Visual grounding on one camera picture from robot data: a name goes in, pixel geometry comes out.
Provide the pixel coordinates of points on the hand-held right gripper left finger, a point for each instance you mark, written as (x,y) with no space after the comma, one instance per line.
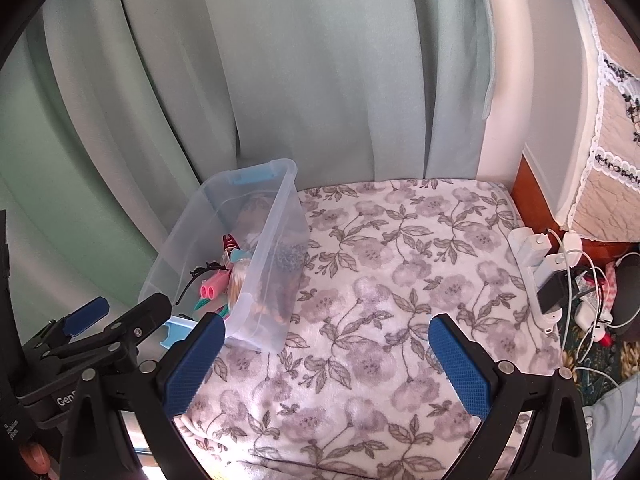
(195,365)

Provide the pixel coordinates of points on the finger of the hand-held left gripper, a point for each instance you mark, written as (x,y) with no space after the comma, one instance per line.
(135,325)
(87,316)

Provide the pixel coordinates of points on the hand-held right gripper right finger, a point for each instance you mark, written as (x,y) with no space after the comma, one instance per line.
(460,370)

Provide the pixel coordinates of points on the pink hair roller clip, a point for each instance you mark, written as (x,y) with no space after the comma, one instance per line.
(212,290)

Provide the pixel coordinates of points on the black toothed headband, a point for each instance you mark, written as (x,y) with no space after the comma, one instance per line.
(200,269)

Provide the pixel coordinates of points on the cotton swab pack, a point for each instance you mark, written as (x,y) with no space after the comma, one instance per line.
(237,280)

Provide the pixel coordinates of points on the red hair claw clip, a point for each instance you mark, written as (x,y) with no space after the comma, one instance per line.
(230,244)

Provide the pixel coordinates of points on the clear plastic storage container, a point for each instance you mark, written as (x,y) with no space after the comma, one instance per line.
(220,210)

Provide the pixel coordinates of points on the person's left hand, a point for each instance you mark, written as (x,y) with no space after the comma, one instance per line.
(37,462)

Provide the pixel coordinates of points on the white power strip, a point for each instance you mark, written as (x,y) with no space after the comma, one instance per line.
(544,317)

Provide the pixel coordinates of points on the grey floral fleece blanket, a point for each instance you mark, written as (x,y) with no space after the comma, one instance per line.
(375,310)

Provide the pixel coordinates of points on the black charger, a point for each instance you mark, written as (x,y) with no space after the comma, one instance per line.
(555,292)

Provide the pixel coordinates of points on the dark floral bedsheet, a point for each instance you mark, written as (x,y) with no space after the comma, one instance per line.
(595,360)

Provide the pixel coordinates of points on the white bottle with red cap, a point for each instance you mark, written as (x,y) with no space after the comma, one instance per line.
(590,320)

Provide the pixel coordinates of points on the white plug adapter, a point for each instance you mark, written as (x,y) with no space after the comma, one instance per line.
(532,247)
(565,257)

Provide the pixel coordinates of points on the grey daisy print pillow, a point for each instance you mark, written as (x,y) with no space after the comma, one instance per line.
(615,425)

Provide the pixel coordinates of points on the pink white knitted cloth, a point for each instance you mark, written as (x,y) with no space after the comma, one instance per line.
(610,285)

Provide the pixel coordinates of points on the dark round pouch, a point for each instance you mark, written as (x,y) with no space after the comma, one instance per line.
(630,295)

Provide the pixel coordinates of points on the wooden headboard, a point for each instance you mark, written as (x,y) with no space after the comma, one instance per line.
(540,195)

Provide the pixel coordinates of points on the beige quilted lace cover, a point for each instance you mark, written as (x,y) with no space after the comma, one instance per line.
(615,185)

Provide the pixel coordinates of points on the pale green curtain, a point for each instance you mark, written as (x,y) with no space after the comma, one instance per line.
(300,60)

